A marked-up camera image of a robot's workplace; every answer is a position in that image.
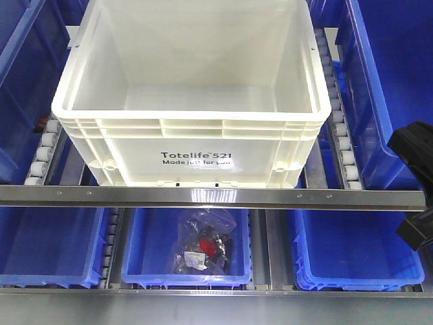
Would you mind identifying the clear bag of parts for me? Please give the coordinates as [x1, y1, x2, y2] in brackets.
[171, 209, 237, 276]

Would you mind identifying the white plastic tote box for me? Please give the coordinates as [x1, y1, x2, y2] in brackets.
[51, 1, 332, 189]

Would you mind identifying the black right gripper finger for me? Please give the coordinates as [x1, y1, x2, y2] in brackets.
[396, 206, 432, 251]
[388, 121, 432, 203]

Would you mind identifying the metal shelf frame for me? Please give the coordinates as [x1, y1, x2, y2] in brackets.
[1, 186, 426, 211]

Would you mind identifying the lower metal shelf rail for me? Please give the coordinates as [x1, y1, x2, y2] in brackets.
[1, 288, 432, 299]

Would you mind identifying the roller track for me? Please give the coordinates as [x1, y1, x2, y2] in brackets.
[98, 208, 123, 289]
[24, 114, 66, 186]
[314, 28, 364, 190]

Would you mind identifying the blue plastic bin right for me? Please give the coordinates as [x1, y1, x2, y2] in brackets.
[310, 1, 432, 190]

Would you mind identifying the lower middle blue bin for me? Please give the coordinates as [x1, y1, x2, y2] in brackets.
[121, 208, 252, 288]

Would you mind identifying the blue plastic bin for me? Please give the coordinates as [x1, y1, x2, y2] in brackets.
[1, 1, 69, 184]
[310, 1, 432, 190]

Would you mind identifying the lower left blue bin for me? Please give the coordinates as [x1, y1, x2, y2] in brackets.
[1, 207, 109, 288]

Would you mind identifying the lower left roller track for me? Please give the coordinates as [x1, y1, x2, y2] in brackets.
[98, 208, 123, 289]

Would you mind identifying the lower right blue bin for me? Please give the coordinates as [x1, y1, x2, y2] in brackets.
[287, 209, 425, 291]

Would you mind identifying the blue plastic bin left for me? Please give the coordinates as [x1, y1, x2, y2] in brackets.
[1, 1, 69, 184]

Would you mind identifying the right roller track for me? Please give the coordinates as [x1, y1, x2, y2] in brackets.
[314, 28, 364, 190]

